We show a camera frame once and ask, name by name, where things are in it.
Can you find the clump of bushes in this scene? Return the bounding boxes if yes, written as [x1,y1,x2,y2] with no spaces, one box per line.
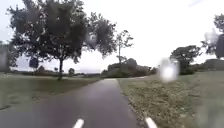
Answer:
[100,57,158,79]

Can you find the slim tree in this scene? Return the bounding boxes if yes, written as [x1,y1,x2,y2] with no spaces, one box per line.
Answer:
[113,29,135,64]

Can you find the small tree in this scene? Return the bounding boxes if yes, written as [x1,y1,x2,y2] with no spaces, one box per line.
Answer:
[67,67,76,77]

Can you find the grey asphalt path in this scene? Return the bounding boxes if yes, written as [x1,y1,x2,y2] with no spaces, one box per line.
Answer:
[0,78,143,128]

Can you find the large tree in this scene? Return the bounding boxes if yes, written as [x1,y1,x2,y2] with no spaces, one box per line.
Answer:
[6,0,118,81]

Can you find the grass field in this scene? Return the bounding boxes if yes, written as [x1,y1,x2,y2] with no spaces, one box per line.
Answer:
[117,69,224,128]

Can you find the robot's own part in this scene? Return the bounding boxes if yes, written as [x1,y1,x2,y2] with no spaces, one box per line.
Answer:
[72,118,85,128]
[144,116,159,128]

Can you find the grass verge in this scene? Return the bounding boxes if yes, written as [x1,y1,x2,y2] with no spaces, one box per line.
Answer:
[0,73,101,111]

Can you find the hedge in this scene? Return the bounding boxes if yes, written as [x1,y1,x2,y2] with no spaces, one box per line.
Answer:
[186,58,224,73]

